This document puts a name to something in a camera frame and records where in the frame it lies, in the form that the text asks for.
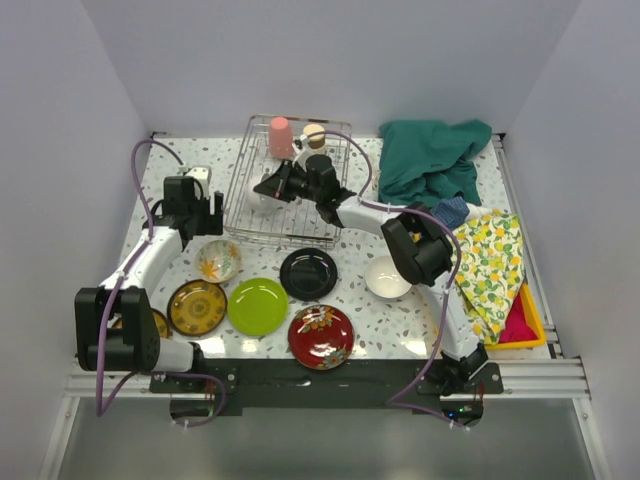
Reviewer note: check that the lime green plate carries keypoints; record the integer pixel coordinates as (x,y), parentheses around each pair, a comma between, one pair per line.
(258,307)

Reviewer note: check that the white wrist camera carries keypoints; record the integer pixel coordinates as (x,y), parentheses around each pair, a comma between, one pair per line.
(202,178)
(302,153)

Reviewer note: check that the red floral plate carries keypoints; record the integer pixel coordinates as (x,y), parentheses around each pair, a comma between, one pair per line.
(321,337)

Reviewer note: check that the metal wire dish rack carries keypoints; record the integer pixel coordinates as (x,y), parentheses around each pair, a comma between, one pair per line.
(297,223)

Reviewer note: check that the yellow patterned plate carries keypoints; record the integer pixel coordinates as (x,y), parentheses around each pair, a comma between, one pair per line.
(196,308)
(160,320)

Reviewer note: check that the yellow plastic bin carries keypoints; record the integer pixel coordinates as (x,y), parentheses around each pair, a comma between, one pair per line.
(533,320)

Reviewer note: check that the blue checked cloth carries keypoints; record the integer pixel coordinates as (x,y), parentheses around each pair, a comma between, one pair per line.
(452,212)

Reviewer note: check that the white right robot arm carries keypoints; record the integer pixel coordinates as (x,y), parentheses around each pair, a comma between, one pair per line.
(424,253)

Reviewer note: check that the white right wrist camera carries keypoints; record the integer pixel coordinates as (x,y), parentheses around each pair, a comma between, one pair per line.
(302,153)

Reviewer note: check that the magenta cloth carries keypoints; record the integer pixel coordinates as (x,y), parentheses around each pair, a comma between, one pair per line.
(516,327)

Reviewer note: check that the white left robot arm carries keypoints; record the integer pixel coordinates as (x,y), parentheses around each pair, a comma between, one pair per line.
(115,319)

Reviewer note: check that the white floral bowl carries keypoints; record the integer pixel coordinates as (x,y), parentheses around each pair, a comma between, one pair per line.
(218,261)

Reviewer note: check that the teal green cloth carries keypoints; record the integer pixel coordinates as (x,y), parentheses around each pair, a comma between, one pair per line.
(427,161)

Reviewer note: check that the lemon print cloth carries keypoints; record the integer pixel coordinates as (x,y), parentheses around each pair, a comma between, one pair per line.
(491,271)

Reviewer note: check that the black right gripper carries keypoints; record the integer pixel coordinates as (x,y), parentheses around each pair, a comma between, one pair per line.
(277,185)

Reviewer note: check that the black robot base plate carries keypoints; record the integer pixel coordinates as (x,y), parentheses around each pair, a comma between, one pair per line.
(356,384)

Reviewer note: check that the steel cup beige sleeve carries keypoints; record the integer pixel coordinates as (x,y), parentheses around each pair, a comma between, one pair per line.
(315,134)

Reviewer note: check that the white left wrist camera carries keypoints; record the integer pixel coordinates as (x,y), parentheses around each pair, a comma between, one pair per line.
(202,178)

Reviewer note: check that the black plate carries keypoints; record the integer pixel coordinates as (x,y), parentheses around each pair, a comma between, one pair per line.
(308,274)

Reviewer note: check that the pink plastic cup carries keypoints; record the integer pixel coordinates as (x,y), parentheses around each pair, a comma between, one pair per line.
(280,138)

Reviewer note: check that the white speckled bowl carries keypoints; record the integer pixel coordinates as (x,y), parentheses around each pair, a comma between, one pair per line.
(383,279)

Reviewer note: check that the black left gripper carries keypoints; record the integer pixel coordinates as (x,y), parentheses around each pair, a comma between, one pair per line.
(212,224)

